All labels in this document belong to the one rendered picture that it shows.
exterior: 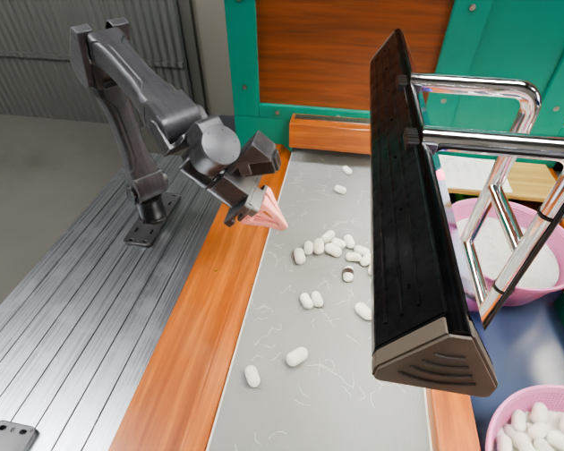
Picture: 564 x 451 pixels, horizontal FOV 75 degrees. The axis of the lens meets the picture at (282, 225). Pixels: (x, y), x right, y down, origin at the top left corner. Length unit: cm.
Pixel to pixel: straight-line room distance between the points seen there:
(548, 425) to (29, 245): 207
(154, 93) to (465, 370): 54
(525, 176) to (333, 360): 68
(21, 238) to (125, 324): 151
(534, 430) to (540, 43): 75
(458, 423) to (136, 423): 43
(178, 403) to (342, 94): 77
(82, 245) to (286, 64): 66
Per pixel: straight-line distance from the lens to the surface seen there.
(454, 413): 62
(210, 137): 53
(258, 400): 60
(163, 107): 61
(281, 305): 68
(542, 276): 91
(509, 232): 57
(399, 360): 26
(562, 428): 71
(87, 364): 79
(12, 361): 86
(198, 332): 64
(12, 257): 218
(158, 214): 96
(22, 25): 315
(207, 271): 71
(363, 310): 67
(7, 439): 77
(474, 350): 26
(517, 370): 81
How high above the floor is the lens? 130
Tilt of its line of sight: 43 degrees down
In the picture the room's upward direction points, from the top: straight up
